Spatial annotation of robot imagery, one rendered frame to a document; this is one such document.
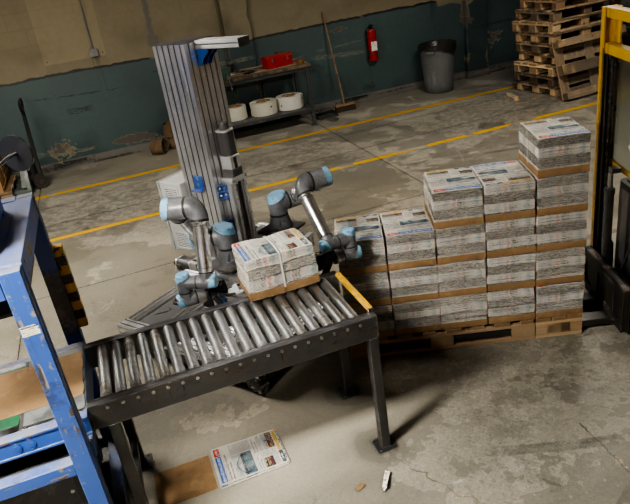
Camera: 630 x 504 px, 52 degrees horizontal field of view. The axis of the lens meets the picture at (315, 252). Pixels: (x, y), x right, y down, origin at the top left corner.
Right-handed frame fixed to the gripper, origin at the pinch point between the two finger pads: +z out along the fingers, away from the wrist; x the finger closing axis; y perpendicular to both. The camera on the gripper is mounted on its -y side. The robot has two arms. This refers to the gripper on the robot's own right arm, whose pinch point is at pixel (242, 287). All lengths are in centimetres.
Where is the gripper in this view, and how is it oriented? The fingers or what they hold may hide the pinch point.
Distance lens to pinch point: 350.4
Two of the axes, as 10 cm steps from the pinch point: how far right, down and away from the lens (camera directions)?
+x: -3.2, -2.8, 9.1
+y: -1.7, -9.2, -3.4
